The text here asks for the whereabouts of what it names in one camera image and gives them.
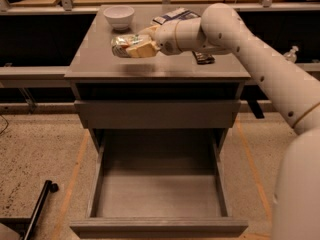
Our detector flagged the blue white chip bag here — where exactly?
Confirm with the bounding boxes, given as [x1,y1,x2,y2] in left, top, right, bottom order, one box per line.
[151,7,200,25]

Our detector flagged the open grey middle drawer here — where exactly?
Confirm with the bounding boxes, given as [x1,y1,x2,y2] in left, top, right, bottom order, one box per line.
[70,129,248,239]

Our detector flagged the dark brown snack bar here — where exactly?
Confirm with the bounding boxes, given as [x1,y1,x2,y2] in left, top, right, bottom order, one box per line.
[192,51,215,65]

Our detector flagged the grey drawer cabinet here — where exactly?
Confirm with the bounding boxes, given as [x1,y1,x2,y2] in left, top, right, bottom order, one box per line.
[65,12,249,148]

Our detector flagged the black chair leg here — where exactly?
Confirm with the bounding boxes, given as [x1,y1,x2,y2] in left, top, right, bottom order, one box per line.
[22,180,59,240]

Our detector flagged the black cable on floor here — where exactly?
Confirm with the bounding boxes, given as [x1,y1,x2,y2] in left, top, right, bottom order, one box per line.
[0,113,10,137]

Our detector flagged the clear sanitizer bottle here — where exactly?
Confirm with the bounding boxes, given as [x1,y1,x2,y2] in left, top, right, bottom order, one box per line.
[283,46,299,63]

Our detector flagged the grey metal shelf rail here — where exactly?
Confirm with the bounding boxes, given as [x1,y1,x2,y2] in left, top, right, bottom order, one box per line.
[0,66,70,88]

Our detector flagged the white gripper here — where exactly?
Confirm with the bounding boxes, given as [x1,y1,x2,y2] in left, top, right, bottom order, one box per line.
[126,21,181,58]

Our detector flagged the closed grey top drawer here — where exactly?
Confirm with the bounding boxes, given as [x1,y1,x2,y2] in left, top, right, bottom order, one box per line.
[74,100,240,129]

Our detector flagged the white ceramic bowl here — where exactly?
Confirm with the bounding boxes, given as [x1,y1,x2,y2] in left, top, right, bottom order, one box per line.
[103,5,135,30]

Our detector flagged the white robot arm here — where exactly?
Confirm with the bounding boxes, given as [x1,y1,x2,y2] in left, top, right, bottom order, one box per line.
[127,3,320,240]

